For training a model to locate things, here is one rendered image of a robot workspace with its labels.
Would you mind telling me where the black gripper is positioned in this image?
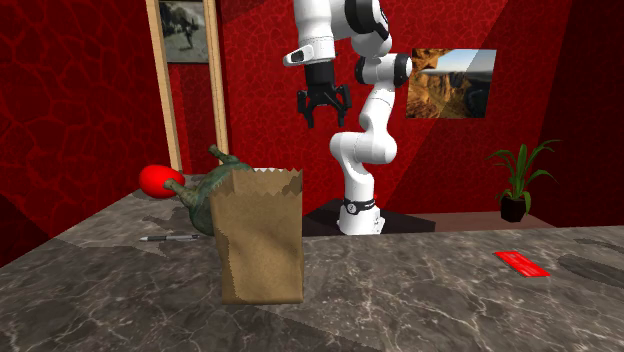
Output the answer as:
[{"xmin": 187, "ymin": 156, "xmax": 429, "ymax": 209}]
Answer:
[{"xmin": 296, "ymin": 60, "xmax": 353, "ymax": 130}]

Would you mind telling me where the dark robot stand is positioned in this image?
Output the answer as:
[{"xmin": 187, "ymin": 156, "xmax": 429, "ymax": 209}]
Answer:
[{"xmin": 302, "ymin": 197, "xmax": 438, "ymax": 238}]

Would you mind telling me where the brown paper bag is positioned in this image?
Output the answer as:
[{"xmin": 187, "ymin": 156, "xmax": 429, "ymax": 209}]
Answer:
[{"xmin": 209, "ymin": 167, "xmax": 305, "ymax": 306}]

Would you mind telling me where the green bronze animal figure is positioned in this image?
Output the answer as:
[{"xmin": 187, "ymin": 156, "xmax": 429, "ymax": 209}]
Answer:
[{"xmin": 162, "ymin": 144, "xmax": 254, "ymax": 238}]

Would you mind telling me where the red egg-shaped ball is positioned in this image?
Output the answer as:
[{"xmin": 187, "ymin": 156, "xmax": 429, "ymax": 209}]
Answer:
[{"xmin": 138, "ymin": 164, "xmax": 187, "ymax": 200}]

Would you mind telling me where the grey and black pen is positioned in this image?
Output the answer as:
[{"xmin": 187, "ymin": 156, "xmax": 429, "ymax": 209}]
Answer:
[{"xmin": 139, "ymin": 234, "xmax": 201, "ymax": 243}]

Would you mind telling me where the potted green plant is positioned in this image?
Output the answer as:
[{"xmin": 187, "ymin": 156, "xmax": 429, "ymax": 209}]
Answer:
[{"xmin": 485, "ymin": 139, "xmax": 563, "ymax": 224}]

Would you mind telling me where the flat red card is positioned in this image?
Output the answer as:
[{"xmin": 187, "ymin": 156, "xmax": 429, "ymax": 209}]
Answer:
[{"xmin": 492, "ymin": 250, "xmax": 552, "ymax": 279}]

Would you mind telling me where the desert canyon wall picture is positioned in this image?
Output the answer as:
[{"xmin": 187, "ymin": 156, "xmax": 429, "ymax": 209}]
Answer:
[{"xmin": 405, "ymin": 48, "xmax": 498, "ymax": 120}]

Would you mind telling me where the wooden door frame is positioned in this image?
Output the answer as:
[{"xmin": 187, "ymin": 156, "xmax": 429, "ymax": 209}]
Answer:
[{"xmin": 144, "ymin": 0, "xmax": 231, "ymax": 173}]

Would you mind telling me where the grey wall picture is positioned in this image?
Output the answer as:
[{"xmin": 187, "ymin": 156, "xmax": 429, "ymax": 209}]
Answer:
[{"xmin": 158, "ymin": 0, "xmax": 210, "ymax": 65}]

